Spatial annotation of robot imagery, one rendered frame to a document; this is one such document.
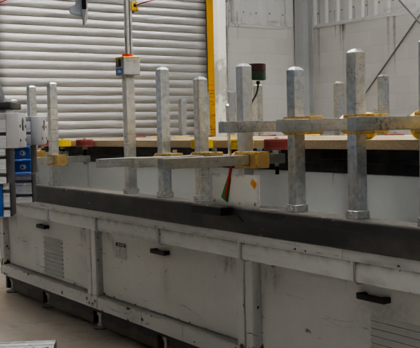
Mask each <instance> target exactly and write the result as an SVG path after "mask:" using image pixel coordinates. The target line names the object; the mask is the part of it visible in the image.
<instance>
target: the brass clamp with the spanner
mask: <svg viewBox="0 0 420 348"><path fill-rule="evenodd" d="M232 155H249V165H242V166H235V168H269V151H262V152H256V151H235V152H234V153H233V154H232Z"/></svg>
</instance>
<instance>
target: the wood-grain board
mask: <svg viewBox="0 0 420 348"><path fill-rule="evenodd" d="M275 137H279V138H287V136H253V139H254V148H264V139H274V138H275ZM345 137H347V135H331V136H305V149H347V138H345ZM76 139H83V138H75V139H71V146H76ZM86 139H93V146H107V147H124V138H123V137H100V138H86ZM191 139H194V137H171V148H191ZM209 139H213V148H228V146H227V137H209ZM136 147H158V138H157V137H136ZM366 150H412V151H419V139H417V138H415V137H413V136H412V135H375V136H374V137H373V138H372V139H367V140H366Z"/></svg>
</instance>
